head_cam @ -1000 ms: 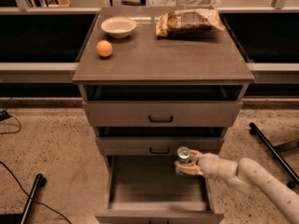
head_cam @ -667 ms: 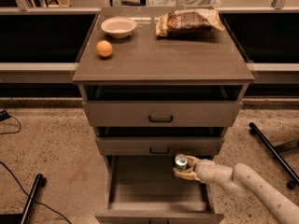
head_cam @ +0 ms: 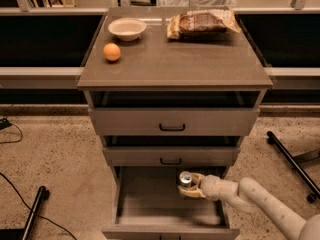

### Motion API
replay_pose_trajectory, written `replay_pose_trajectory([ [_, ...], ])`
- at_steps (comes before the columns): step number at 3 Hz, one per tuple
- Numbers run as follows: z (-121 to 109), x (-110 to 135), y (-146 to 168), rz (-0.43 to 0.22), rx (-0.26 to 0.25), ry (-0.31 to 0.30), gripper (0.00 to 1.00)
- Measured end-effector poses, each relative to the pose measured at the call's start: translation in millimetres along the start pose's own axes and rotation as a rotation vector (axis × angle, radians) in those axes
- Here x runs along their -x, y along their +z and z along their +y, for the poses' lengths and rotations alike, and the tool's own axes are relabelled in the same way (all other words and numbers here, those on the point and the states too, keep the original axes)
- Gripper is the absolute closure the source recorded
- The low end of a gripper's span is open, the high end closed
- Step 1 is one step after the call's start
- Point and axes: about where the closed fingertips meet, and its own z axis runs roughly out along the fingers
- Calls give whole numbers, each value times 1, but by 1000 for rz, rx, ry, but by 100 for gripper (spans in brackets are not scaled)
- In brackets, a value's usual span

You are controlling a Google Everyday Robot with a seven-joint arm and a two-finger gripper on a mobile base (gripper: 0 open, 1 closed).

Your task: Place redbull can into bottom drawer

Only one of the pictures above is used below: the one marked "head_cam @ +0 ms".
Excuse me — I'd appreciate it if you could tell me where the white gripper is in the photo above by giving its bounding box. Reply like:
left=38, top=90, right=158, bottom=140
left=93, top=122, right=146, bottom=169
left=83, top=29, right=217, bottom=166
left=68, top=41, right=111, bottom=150
left=178, top=173, right=221, bottom=201

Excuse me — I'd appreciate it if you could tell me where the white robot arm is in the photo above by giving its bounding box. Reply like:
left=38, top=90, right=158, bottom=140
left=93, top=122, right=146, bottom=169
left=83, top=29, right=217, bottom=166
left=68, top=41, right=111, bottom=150
left=178, top=171, right=320, bottom=240

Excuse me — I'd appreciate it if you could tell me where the bottom grey open drawer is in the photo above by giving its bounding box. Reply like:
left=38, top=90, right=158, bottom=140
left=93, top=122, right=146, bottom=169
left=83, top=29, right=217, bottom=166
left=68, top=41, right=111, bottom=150
left=103, top=166, right=240, bottom=240

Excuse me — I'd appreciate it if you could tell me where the grey drawer cabinet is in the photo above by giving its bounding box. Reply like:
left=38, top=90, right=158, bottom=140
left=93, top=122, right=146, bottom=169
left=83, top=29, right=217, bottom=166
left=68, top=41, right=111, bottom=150
left=76, top=6, right=274, bottom=172

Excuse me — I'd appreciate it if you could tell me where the middle grey drawer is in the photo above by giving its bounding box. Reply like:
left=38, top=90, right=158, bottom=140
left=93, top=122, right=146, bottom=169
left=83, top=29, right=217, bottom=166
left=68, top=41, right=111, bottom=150
left=103, top=147, right=240, bottom=166

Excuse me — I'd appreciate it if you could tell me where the top grey drawer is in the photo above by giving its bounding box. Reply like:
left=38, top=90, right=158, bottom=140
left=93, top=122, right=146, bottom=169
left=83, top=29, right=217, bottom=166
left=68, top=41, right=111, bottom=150
left=89, top=108, right=259, bottom=136

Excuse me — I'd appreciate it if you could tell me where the black stand leg right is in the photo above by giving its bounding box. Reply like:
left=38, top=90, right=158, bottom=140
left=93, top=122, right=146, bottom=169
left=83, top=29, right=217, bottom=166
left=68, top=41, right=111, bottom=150
left=267, top=131, right=320, bottom=203

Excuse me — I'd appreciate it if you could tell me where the black stand leg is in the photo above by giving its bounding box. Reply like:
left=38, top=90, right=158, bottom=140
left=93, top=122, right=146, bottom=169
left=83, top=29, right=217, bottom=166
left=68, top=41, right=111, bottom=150
left=21, top=186, right=50, bottom=240
left=267, top=131, right=320, bottom=203

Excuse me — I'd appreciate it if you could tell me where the black stand leg left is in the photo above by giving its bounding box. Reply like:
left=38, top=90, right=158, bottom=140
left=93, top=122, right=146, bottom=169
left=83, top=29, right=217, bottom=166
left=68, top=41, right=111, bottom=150
left=21, top=186, right=50, bottom=240

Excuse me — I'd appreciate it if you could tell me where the orange fruit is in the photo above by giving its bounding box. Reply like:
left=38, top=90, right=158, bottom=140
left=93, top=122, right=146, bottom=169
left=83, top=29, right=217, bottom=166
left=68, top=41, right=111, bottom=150
left=103, top=43, right=121, bottom=62

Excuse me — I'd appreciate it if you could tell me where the brown chip bag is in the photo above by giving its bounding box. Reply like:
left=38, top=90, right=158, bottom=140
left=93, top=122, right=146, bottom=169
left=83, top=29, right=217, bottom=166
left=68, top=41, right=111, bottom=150
left=167, top=8, right=241, bottom=40

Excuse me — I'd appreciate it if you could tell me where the white bowl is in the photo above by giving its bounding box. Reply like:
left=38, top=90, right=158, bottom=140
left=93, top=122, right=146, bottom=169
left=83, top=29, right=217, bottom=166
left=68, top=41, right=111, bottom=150
left=108, top=18, right=146, bottom=42

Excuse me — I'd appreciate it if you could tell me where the black floor cable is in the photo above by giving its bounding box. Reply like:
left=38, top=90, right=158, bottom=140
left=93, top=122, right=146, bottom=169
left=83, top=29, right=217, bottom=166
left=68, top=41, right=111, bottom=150
left=0, top=172, right=78, bottom=240

